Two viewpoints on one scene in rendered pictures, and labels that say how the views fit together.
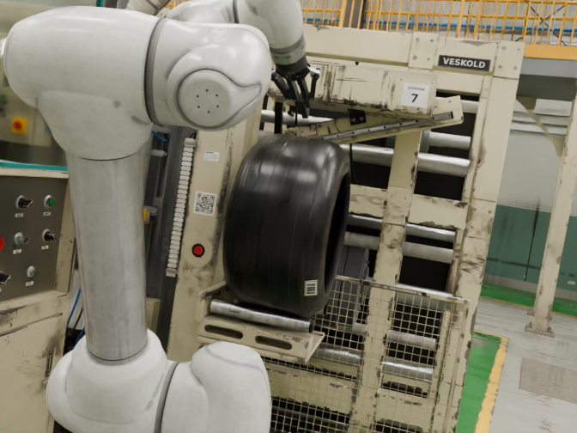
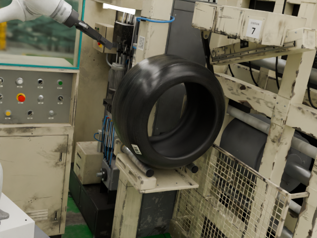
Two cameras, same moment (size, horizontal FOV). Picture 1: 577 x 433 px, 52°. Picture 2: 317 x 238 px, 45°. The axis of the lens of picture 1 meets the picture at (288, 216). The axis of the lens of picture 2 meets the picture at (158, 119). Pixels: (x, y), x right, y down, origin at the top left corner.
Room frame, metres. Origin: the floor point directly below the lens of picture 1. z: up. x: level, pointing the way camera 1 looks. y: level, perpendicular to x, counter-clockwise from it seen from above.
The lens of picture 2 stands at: (0.57, -1.48, 1.76)
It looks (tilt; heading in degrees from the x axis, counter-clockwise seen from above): 17 degrees down; 48
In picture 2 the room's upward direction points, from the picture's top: 9 degrees clockwise
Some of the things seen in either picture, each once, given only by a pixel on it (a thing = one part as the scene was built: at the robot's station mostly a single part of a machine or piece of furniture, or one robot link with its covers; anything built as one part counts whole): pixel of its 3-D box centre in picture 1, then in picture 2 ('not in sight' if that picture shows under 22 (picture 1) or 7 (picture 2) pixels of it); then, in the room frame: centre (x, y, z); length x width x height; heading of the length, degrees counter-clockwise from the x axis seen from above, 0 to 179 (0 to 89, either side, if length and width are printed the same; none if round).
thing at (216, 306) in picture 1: (260, 315); (136, 159); (1.85, 0.04, 0.90); 0.35 x 0.05 x 0.05; 78
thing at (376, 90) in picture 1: (353, 90); (242, 23); (2.25, -0.17, 1.71); 0.61 x 0.25 x 0.15; 78
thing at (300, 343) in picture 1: (255, 334); (134, 169); (1.85, 0.05, 0.84); 0.36 x 0.09 x 0.06; 78
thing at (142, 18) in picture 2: not in sight; (154, 19); (2.02, 0.27, 1.65); 0.19 x 0.19 x 0.06; 78
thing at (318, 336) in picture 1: (265, 336); (155, 174); (1.98, 0.02, 0.80); 0.37 x 0.36 x 0.02; 168
